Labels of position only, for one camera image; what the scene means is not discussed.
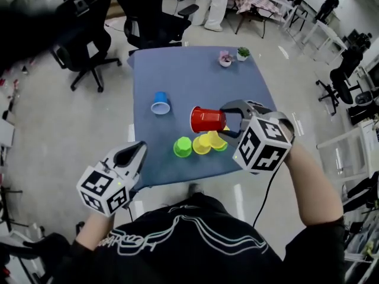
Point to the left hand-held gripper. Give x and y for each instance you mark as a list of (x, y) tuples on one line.
[(97, 188)]

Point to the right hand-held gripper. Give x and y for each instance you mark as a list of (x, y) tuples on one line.
[(260, 152)]

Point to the yellow paper cup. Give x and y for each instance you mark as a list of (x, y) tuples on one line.
[(215, 139), (201, 146)]

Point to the red paper cup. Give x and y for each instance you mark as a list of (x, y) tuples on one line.
[(207, 120)]

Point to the green paper cup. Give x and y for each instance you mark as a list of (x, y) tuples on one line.
[(222, 148), (182, 146)]

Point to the blue paper cup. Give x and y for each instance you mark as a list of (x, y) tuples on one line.
[(160, 98)]

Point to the person's right forearm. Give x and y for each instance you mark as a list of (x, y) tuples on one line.
[(314, 194)]

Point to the person's left forearm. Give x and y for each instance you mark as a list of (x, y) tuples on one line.
[(94, 232)]

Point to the pink potted plant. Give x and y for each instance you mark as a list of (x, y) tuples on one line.
[(225, 62)]

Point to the green potted plant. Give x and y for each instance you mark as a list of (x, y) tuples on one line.
[(242, 57)]

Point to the person's grey shoe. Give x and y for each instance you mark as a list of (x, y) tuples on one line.
[(195, 188)]

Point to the table with blue cloth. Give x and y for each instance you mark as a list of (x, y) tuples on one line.
[(183, 78)]

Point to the person's black printed shirt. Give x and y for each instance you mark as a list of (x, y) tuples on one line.
[(192, 253)]

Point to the black office chair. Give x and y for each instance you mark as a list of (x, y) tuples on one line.
[(44, 247), (343, 81), (151, 19), (86, 34)]

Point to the table with checkered cloth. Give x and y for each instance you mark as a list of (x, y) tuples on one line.
[(251, 1)]

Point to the white shelf rack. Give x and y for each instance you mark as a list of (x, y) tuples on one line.
[(288, 10)]

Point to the white box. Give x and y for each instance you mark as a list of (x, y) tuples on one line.
[(6, 132)]

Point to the group of clear water bottles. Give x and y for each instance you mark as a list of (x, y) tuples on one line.
[(16, 83)]

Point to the white frame table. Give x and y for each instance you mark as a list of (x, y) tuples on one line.
[(337, 139)]

